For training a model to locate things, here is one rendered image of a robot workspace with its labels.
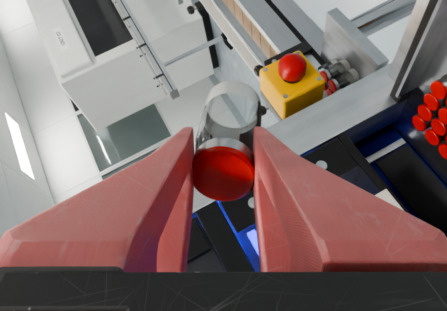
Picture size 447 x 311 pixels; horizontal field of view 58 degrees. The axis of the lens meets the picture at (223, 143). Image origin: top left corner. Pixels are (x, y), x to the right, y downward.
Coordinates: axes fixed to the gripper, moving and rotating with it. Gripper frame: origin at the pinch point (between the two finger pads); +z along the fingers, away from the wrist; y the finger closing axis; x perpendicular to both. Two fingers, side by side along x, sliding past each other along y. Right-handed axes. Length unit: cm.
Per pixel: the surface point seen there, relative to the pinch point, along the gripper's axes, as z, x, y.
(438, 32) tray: 31.8, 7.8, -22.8
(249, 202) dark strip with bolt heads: 27.0, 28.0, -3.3
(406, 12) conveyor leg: 74, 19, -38
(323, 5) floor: 232, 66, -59
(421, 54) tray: 32.5, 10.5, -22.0
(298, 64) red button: 42.1, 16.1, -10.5
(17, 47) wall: 679, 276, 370
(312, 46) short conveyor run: 62, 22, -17
